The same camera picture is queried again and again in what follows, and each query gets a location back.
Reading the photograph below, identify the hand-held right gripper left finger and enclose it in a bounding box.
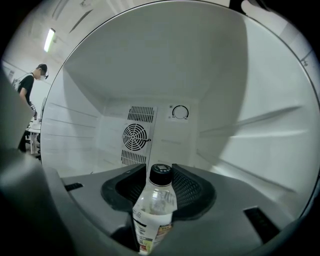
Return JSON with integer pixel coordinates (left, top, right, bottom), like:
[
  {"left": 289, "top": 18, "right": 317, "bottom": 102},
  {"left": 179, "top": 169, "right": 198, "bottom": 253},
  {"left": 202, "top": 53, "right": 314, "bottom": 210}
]
[{"left": 46, "top": 163, "right": 148, "bottom": 256}]

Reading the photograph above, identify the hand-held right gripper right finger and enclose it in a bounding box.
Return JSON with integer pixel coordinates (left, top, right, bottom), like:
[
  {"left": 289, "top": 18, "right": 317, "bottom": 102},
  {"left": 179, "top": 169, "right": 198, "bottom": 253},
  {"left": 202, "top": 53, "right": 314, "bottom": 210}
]
[{"left": 152, "top": 163, "right": 301, "bottom": 256}]

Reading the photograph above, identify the clear plastic bottle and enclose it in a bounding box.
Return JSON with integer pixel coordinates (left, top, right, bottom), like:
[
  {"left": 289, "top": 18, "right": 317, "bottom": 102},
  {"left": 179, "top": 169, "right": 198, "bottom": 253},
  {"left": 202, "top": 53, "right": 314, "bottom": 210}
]
[{"left": 131, "top": 163, "right": 178, "bottom": 256}]

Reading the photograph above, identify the black mini fridge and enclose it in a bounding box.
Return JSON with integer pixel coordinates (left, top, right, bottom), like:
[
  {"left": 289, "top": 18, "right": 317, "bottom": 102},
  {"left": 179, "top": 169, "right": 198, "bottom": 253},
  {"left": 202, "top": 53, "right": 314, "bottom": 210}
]
[{"left": 39, "top": 0, "right": 320, "bottom": 226}]

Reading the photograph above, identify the long ceiling light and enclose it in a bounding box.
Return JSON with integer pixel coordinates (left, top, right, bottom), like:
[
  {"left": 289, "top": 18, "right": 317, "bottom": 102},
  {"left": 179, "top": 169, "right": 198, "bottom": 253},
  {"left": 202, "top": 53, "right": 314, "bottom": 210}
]
[{"left": 43, "top": 27, "right": 56, "bottom": 53}]

